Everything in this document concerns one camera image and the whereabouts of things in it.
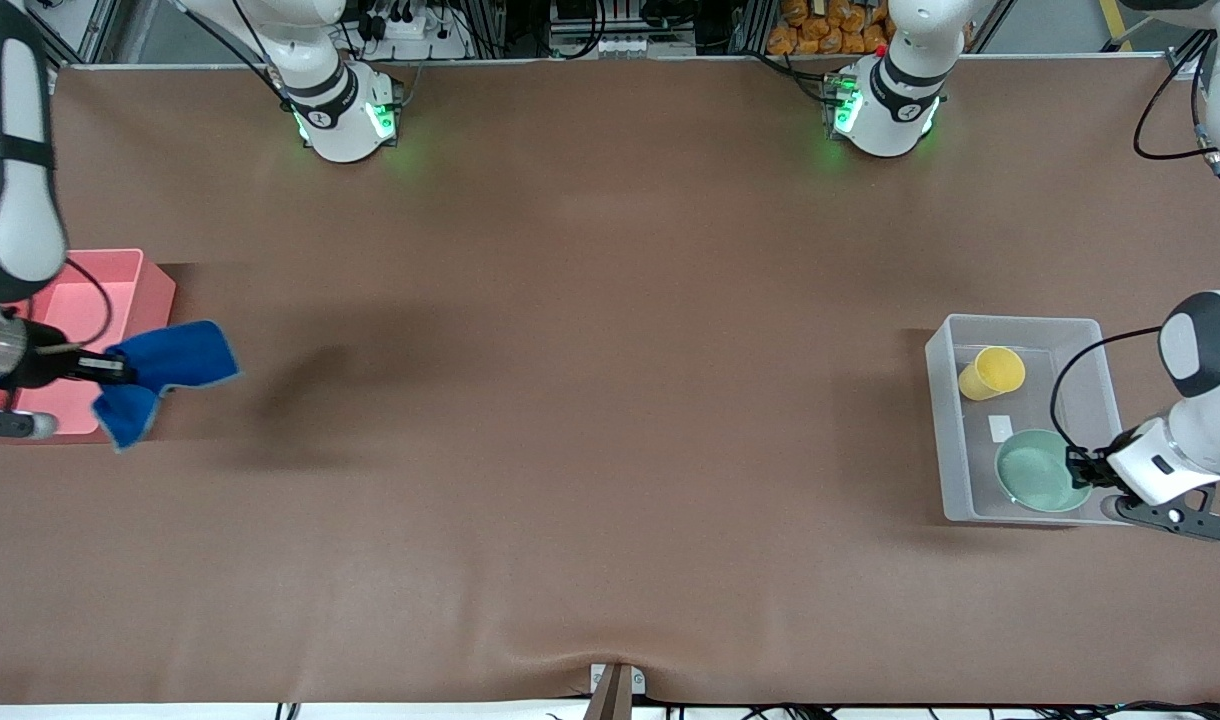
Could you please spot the pink plastic bin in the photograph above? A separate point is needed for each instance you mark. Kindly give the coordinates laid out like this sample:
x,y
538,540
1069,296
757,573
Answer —
x,y
130,290

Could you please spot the white multi-socket strip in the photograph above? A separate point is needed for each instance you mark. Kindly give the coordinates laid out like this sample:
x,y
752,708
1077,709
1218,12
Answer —
x,y
620,45

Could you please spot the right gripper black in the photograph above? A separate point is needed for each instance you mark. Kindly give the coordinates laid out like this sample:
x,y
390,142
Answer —
x,y
42,366

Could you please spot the white label sticker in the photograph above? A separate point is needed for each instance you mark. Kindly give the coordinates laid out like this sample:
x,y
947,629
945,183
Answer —
x,y
1001,429

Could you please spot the translucent grey plastic bin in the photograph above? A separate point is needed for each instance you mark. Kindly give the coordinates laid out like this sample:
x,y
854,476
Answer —
x,y
942,400

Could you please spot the orange items pile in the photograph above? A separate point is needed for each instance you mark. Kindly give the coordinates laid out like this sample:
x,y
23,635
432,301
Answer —
x,y
820,35

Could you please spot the brown table cover mat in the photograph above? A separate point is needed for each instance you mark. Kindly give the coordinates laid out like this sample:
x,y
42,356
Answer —
x,y
610,300

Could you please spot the white power strip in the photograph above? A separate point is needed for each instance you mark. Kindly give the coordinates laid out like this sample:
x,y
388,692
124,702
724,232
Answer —
x,y
410,30

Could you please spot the metal mount bracket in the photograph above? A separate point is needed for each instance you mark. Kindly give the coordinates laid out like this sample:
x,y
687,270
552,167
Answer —
x,y
615,695

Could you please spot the yellow plastic cup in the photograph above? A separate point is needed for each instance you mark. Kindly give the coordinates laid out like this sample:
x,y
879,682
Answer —
x,y
995,372

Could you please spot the mint green bowl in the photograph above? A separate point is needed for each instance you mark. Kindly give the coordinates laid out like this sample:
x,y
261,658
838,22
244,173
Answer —
x,y
1035,475

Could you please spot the blue microfibre cloth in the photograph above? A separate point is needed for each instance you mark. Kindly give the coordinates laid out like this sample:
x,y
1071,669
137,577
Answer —
x,y
185,355

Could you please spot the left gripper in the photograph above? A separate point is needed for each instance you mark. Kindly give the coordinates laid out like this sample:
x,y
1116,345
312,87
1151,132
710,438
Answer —
x,y
1092,468

